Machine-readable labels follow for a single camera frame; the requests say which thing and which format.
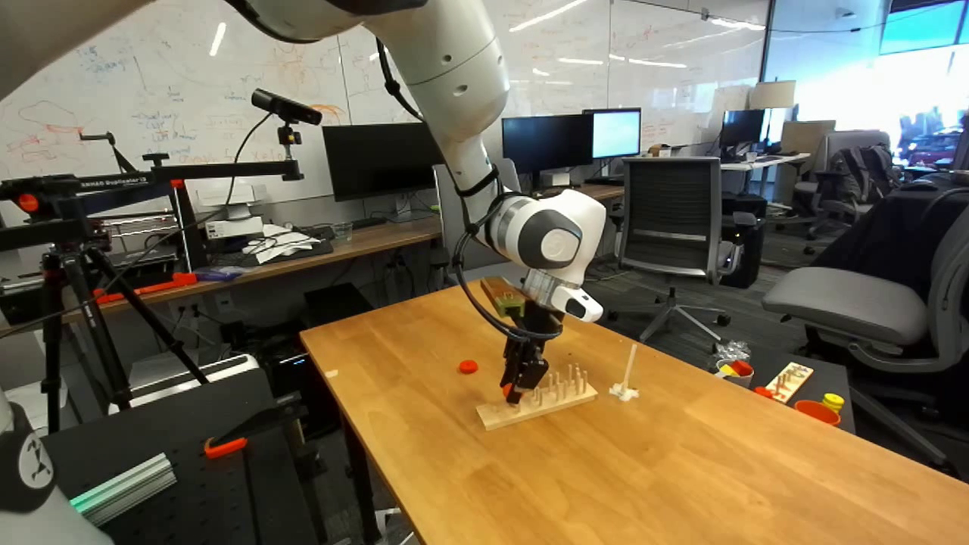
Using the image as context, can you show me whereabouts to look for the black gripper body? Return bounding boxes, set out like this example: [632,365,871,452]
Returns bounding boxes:
[503,304,565,358]

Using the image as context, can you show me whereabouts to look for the wooden peg stand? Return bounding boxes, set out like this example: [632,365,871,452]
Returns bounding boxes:
[473,363,599,432]

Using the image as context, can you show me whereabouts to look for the clear plastic peg stand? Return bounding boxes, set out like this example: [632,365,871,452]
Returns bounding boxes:
[605,338,646,404]

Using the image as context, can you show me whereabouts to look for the black mesh office chair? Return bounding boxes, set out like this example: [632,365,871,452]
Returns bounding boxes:
[603,155,732,344]

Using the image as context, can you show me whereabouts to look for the dark computer monitor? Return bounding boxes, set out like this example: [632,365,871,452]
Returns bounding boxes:
[503,111,593,175]

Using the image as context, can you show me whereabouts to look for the clear plastic bag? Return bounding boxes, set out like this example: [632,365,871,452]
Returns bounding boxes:
[709,337,755,369]

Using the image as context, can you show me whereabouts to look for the long wooden desk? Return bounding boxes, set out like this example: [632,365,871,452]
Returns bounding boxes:
[59,179,631,316]

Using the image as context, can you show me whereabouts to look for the red measuring cup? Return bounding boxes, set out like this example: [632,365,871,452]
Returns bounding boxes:
[719,358,756,388]

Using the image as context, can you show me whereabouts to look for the lit screen monitor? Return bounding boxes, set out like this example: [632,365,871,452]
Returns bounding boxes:
[584,106,646,164]

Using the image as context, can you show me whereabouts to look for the large black monitor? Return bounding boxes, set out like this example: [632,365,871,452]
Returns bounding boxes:
[321,117,452,202]

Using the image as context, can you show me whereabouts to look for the white papers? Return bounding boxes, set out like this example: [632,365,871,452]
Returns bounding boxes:
[206,216,328,267]

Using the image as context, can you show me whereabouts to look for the orange plastic cup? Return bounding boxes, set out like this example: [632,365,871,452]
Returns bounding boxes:
[791,395,843,431]

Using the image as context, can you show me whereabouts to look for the black storage crate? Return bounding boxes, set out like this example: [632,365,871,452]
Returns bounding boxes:
[694,344,860,436]

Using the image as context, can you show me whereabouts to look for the small distant monitor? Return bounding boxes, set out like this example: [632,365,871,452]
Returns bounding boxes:
[719,106,771,155]

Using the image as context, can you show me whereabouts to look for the grey office chair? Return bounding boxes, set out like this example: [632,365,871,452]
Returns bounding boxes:
[760,185,969,477]

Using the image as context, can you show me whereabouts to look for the black cart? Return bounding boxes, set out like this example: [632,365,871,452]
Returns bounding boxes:
[39,365,389,545]

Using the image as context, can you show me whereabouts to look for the distant black office chair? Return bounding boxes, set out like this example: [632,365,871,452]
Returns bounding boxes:
[791,129,903,239]

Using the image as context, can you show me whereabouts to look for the orange bar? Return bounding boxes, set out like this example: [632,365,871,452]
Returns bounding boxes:
[87,270,206,309]

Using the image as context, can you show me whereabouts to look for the grey metal tube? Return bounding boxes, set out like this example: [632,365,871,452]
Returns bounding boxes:
[65,452,178,528]

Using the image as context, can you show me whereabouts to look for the yellow-green wrist camera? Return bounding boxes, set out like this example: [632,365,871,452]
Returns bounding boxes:
[481,279,529,318]

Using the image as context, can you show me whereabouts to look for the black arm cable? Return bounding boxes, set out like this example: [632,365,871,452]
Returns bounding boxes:
[449,230,533,344]

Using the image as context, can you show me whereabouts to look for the black clamp orange handle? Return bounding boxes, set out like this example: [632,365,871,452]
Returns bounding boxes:
[201,391,312,467]

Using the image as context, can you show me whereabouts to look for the silver metal rail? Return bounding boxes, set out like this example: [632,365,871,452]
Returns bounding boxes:
[131,352,264,410]

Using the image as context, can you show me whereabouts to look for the black stereo camera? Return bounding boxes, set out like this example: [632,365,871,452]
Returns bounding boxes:
[250,84,328,129]

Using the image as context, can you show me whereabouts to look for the black camera tripod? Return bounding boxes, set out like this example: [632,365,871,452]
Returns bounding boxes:
[0,208,213,436]

